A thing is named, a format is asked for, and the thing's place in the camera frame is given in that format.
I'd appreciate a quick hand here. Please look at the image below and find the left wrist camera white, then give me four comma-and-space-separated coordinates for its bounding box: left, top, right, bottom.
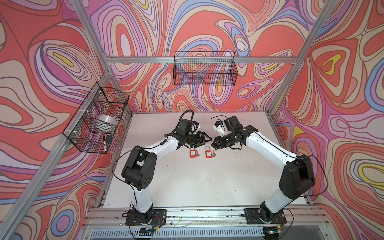
191, 121, 200, 134

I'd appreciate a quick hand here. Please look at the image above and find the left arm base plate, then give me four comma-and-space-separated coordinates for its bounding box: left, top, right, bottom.
122, 209, 167, 227

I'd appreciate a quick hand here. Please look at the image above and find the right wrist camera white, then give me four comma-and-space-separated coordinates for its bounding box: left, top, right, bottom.
214, 121, 227, 137

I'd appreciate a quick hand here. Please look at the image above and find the black wire basket back wall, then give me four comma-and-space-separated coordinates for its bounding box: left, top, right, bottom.
173, 50, 239, 86

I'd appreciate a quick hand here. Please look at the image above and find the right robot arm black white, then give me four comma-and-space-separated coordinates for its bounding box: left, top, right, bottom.
212, 116, 316, 224

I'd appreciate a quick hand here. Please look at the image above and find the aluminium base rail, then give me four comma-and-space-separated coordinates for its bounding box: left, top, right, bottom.
77, 205, 338, 240

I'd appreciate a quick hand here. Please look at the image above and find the red padlock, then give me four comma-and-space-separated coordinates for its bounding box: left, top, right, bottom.
190, 147, 200, 159
205, 146, 217, 159

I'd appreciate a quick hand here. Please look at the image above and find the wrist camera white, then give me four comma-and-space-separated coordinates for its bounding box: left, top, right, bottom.
214, 121, 227, 137
191, 121, 200, 134

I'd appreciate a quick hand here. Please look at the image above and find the black wire basket wall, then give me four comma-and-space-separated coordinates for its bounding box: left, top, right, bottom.
63, 83, 130, 154
173, 50, 239, 86

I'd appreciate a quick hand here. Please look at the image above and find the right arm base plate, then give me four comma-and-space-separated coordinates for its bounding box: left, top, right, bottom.
240, 208, 287, 225

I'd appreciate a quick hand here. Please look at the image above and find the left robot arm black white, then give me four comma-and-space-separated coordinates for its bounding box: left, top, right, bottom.
122, 110, 212, 225

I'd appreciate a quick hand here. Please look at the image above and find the black wire basket left wall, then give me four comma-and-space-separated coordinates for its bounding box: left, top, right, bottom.
63, 83, 130, 154

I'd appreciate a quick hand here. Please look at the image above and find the black marker in basket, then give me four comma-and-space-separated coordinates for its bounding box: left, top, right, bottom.
103, 136, 108, 153

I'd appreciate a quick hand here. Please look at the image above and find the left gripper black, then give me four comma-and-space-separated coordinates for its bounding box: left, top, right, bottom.
183, 131, 212, 149

